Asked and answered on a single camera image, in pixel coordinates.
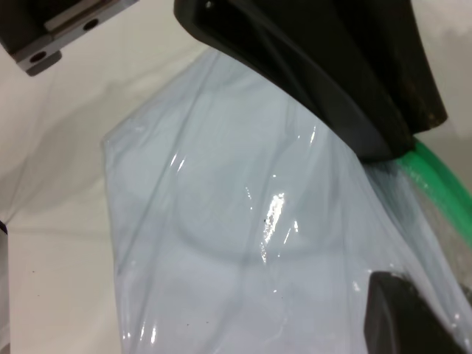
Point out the clear plastic green-zip bag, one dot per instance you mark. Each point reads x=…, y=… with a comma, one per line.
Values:
x=221, y=258

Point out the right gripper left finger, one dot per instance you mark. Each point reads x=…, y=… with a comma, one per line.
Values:
x=332, y=73

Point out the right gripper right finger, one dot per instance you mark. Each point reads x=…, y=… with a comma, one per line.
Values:
x=420, y=81

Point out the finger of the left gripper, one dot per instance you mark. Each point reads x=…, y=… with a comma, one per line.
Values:
x=402, y=324

